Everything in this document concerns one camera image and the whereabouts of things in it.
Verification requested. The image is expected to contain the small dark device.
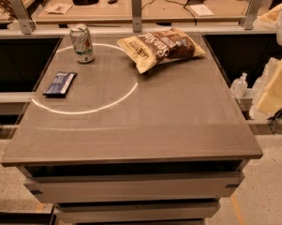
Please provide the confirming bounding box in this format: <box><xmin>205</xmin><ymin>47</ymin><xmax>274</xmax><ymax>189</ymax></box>
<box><xmin>108</xmin><ymin>0</ymin><xmax>118</xmax><ymax>5</ymax></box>

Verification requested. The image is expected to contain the top grey drawer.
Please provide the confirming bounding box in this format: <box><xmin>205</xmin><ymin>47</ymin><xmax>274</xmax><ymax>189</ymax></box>
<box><xmin>24</xmin><ymin>172</ymin><xmax>245</xmax><ymax>203</ymax></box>

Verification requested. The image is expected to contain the yellow brown chip bag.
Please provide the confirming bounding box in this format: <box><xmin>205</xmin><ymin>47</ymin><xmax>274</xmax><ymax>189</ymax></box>
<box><xmin>117</xmin><ymin>28</ymin><xmax>205</xmax><ymax>73</ymax></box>

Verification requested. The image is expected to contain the left metal bracket post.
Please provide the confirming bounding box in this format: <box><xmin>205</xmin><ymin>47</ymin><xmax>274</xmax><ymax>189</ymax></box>
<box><xmin>9</xmin><ymin>0</ymin><xmax>36</xmax><ymax>35</ymax></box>

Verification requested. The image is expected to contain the black object on back table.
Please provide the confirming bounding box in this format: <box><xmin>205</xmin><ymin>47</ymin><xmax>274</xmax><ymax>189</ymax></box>
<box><xmin>72</xmin><ymin>0</ymin><xmax>99</xmax><ymax>6</ymax></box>

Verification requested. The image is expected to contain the grey drawer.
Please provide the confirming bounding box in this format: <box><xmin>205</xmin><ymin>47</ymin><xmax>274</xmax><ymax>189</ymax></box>
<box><xmin>55</xmin><ymin>202</ymin><xmax>219</xmax><ymax>223</ymax></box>
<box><xmin>24</xmin><ymin>172</ymin><xmax>245</xmax><ymax>203</ymax></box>

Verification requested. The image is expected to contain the paper packet on back table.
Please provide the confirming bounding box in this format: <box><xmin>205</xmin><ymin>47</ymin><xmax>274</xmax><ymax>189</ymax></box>
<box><xmin>45</xmin><ymin>3</ymin><xmax>72</xmax><ymax>15</ymax></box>

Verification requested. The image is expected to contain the white paper sheet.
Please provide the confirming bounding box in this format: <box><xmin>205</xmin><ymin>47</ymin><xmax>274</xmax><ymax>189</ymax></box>
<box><xmin>190</xmin><ymin>4</ymin><xmax>214</xmax><ymax>17</ymax></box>

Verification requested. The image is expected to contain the lower grey drawer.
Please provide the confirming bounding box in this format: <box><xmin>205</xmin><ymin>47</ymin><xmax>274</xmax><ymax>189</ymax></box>
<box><xmin>55</xmin><ymin>202</ymin><xmax>219</xmax><ymax>223</ymax></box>

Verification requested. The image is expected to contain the right metal bracket post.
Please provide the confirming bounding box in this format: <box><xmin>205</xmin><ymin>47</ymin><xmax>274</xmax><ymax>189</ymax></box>
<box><xmin>241</xmin><ymin>0</ymin><xmax>262</xmax><ymax>30</ymax></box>

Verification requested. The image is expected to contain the clear plastic bottle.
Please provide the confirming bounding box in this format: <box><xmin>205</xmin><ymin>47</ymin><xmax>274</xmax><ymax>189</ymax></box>
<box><xmin>230</xmin><ymin>73</ymin><xmax>247</xmax><ymax>98</ymax></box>

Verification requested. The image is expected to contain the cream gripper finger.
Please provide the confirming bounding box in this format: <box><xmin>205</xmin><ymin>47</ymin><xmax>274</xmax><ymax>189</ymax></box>
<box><xmin>256</xmin><ymin>59</ymin><xmax>282</xmax><ymax>114</ymax></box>

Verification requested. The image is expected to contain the blue rxbar chocolate bar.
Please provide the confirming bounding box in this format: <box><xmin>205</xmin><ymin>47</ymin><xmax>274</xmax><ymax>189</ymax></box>
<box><xmin>43</xmin><ymin>71</ymin><xmax>77</xmax><ymax>98</ymax></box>

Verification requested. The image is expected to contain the metal bracket post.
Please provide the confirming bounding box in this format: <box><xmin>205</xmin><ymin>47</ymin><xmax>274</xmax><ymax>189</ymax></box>
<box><xmin>9</xmin><ymin>0</ymin><xmax>36</xmax><ymax>35</ymax></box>
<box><xmin>241</xmin><ymin>0</ymin><xmax>262</xmax><ymax>30</ymax></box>
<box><xmin>131</xmin><ymin>0</ymin><xmax>142</xmax><ymax>33</ymax></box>

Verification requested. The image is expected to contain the middle metal bracket post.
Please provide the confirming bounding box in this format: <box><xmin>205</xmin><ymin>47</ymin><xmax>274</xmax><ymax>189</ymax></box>
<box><xmin>131</xmin><ymin>0</ymin><xmax>142</xmax><ymax>33</ymax></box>

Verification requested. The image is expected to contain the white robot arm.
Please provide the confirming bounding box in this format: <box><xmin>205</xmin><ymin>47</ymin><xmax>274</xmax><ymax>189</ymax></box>
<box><xmin>253</xmin><ymin>4</ymin><xmax>282</xmax><ymax>117</ymax></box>

